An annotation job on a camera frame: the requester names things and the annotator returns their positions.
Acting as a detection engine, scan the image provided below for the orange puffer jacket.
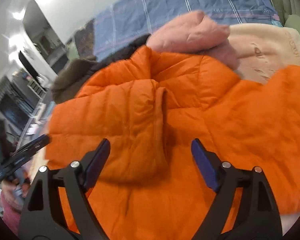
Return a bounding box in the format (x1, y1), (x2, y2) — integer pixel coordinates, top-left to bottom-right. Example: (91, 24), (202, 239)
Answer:
(45, 46), (300, 239)

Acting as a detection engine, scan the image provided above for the person's left hand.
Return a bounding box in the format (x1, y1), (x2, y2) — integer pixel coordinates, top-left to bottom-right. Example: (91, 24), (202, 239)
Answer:
(1, 177), (31, 213)

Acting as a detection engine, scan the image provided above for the white shelf unit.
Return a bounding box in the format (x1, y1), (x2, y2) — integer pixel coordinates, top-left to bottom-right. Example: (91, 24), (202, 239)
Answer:
(0, 44), (59, 144)

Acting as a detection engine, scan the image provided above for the olive brown fleece garment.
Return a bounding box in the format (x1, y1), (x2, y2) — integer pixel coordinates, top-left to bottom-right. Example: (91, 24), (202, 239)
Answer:
(51, 56), (97, 104)

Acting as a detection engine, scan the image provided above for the dark patterned pillow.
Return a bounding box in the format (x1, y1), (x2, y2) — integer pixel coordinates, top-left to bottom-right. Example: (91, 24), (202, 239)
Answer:
(74, 20), (95, 58)

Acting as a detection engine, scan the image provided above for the cream pink fleece blanket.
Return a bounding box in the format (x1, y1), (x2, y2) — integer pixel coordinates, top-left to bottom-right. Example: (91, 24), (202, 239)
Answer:
(228, 23), (300, 84)

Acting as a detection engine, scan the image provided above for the black jacket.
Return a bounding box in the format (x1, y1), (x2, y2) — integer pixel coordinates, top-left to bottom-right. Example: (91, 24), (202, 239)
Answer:
(88, 34), (150, 76)

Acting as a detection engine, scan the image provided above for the pink folded quilted garment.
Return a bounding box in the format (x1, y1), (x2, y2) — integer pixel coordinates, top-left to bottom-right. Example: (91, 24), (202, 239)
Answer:
(146, 10), (239, 70)

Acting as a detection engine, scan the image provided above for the blue plaid duvet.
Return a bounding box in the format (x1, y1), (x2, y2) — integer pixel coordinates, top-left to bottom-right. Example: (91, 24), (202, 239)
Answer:
(93, 0), (281, 60)

